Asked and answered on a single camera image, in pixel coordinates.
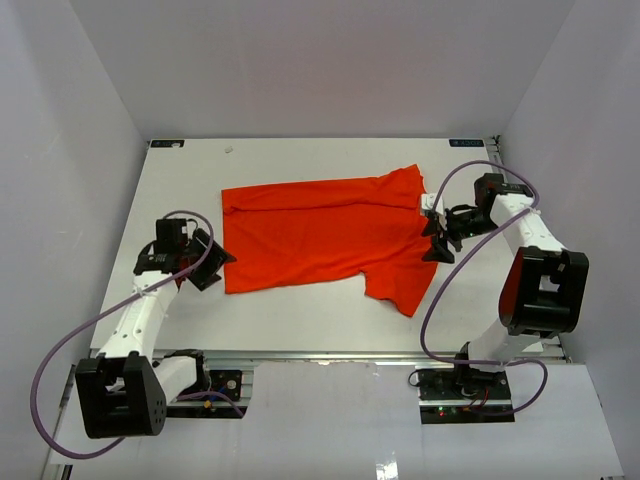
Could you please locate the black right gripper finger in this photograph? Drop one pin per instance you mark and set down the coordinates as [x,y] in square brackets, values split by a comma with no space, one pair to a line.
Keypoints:
[439,252]
[435,228]

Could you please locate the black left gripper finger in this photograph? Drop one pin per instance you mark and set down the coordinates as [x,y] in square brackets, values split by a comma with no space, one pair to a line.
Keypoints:
[211,256]
[205,275]

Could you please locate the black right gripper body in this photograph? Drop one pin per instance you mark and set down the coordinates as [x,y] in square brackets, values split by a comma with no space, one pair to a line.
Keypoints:
[462,226]

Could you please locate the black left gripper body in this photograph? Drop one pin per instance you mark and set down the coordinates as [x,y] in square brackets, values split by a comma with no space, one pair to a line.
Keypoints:
[193,258]

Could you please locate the orange t shirt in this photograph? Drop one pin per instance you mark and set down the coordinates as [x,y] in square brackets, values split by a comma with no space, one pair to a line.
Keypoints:
[300,233]

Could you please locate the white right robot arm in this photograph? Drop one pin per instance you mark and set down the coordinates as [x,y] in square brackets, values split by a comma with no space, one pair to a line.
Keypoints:
[544,288]

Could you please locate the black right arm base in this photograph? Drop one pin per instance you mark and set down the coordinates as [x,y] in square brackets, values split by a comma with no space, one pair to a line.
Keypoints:
[450,387]

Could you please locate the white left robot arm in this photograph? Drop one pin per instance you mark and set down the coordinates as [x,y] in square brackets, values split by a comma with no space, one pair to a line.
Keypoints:
[123,391]

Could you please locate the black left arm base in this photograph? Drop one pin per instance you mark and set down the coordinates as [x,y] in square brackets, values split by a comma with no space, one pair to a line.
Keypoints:
[224,386]

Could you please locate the right dark table label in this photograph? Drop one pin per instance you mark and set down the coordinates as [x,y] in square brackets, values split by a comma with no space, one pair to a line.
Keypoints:
[466,143]

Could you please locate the dark table label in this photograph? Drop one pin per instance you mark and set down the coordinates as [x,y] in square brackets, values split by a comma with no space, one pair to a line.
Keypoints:
[167,143]
[466,143]

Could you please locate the left dark table label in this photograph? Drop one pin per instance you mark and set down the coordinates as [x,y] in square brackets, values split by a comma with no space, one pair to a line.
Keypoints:
[167,143]

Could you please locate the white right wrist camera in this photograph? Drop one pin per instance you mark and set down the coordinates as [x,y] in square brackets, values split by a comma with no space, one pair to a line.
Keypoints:
[432,208]

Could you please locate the aluminium front table rail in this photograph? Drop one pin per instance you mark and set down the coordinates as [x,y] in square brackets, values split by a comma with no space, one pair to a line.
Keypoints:
[553,353]

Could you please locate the aluminium table edge rail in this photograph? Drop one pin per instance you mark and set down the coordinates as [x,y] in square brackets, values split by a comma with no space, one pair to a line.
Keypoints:
[493,148]

